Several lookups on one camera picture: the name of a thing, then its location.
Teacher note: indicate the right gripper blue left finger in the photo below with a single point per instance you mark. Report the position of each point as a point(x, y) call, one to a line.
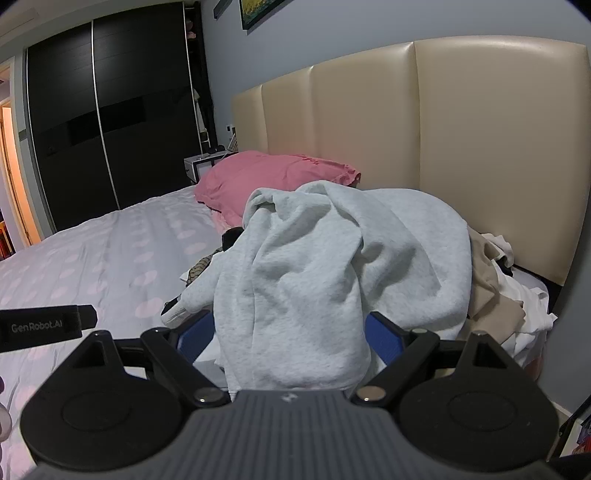
point(171, 353)

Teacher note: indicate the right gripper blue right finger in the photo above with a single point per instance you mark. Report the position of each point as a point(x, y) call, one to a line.
point(407, 356)

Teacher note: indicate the light grey sweatshirt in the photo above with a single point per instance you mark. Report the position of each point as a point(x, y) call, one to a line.
point(290, 298)

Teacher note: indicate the patterned dark garment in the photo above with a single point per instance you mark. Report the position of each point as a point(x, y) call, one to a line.
point(197, 269)

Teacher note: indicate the beige folded garment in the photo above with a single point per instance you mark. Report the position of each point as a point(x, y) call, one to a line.
point(489, 310)

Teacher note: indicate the polka dot bed sheet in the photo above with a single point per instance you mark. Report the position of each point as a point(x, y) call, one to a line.
point(126, 264)

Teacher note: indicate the white garment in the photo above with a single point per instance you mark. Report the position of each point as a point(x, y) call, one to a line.
point(527, 344)

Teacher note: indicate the pink pillow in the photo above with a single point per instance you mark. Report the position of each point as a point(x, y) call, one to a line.
point(226, 187)

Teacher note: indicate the white bedside table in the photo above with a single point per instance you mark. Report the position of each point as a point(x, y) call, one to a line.
point(197, 165)

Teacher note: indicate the black sliding wardrobe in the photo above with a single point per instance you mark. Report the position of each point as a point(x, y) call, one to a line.
point(111, 112)

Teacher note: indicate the beige padded headboard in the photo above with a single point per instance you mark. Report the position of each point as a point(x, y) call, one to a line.
point(496, 126)

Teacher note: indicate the white door frame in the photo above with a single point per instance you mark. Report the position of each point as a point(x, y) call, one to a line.
point(21, 204)

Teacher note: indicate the framed wall picture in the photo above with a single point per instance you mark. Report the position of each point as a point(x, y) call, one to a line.
point(254, 12)

